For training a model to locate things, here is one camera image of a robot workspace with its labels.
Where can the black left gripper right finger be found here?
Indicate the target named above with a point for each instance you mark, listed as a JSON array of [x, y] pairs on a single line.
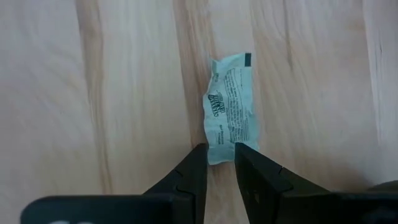
[[273, 199]]

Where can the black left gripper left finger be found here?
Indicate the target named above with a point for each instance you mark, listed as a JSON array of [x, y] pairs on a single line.
[[180, 199]]

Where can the pale green snack packet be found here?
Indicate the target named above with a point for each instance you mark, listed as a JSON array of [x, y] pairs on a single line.
[[233, 109]]

